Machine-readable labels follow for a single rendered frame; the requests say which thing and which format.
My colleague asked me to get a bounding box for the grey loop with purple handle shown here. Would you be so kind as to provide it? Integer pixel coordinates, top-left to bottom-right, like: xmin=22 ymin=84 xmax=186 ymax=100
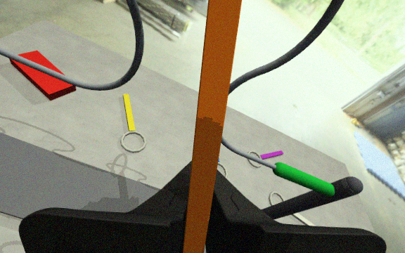
xmin=248 ymin=151 xmax=283 ymax=168

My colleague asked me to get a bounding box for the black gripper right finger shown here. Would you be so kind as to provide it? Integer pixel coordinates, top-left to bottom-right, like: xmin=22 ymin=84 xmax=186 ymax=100
xmin=205 ymin=170 xmax=387 ymax=253

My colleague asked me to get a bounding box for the orange long bar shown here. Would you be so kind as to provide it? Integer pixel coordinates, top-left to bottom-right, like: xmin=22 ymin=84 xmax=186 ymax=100
xmin=183 ymin=0 xmax=242 ymax=253

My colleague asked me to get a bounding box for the red flat block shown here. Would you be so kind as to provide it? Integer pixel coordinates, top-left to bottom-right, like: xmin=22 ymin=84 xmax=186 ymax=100
xmin=9 ymin=51 xmax=76 ymax=100

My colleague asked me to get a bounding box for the grey loop with yellow handle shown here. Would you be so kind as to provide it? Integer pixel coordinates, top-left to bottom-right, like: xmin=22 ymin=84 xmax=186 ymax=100
xmin=120 ymin=94 xmax=146 ymax=153

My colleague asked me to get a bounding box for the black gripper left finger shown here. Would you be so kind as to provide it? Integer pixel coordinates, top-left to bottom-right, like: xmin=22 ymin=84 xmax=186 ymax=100
xmin=18 ymin=161 xmax=192 ymax=253

